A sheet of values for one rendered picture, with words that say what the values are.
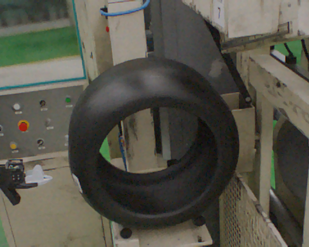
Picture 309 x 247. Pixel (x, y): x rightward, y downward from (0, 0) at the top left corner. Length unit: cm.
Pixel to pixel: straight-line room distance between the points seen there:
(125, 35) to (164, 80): 39
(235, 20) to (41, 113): 132
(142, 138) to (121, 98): 53
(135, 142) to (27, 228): 90
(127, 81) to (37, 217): 125
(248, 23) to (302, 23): 14
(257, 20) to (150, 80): 40
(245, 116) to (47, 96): 94
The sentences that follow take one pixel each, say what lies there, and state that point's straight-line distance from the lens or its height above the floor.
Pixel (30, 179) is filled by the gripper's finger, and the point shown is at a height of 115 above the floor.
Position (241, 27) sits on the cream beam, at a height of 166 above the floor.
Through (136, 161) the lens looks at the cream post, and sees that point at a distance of 202.
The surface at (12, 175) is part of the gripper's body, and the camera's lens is 169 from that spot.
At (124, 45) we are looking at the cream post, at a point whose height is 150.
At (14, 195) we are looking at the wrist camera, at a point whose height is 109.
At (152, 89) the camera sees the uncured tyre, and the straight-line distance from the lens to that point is 148.
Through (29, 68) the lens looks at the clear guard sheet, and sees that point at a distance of 225.
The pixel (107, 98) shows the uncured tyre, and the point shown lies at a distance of 150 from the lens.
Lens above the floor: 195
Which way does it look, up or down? 28 degrees down
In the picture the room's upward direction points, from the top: 5 degrees counter-clockwise
